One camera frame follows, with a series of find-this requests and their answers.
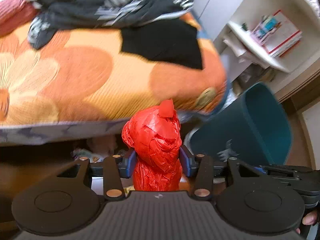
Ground white sliding wardrobe door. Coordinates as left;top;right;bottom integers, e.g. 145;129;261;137
192;0;251;41

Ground stack of papers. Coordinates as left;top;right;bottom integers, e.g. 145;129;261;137
222;30;253;64

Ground books on shelf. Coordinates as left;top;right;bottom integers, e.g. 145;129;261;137
260;10;302;56

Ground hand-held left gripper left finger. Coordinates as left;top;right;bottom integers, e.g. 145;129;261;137
50;149;137;202

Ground pink corduroy blanket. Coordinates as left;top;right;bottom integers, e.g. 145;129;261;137
0;0;38;37

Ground person's right hand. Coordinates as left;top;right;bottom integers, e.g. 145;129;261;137
296;210;319;234

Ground orange floral bedspread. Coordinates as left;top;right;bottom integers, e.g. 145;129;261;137
0;12;231;147

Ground pink pen holder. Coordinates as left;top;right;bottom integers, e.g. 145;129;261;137
251;26;267;46

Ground bunch of pens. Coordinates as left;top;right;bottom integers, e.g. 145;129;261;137
252;15;282;38

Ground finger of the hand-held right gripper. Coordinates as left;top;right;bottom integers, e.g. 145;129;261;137
259;164;304;181

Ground black folded garment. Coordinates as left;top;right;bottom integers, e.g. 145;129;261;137
121;17;204;71

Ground teal trash bin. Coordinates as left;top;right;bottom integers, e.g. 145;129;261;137
189;81;293;167

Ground white round plastic object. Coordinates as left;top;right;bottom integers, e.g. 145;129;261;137
184;126;203;153

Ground patterned snack wrapper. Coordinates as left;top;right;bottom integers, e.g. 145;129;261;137
72;147;106;163

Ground brown paper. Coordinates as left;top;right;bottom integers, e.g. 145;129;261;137
86;135;118;157

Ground black and white clothing pile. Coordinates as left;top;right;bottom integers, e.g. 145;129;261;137
0;0;198;50

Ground red plastic bag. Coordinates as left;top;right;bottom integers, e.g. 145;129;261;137
122;98;183;193

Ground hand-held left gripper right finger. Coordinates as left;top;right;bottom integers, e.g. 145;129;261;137
179;145;270;202

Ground row of books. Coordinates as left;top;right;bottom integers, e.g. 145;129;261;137
269;33;303;58

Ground white bookshelf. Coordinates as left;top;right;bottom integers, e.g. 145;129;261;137
215;0;320;101

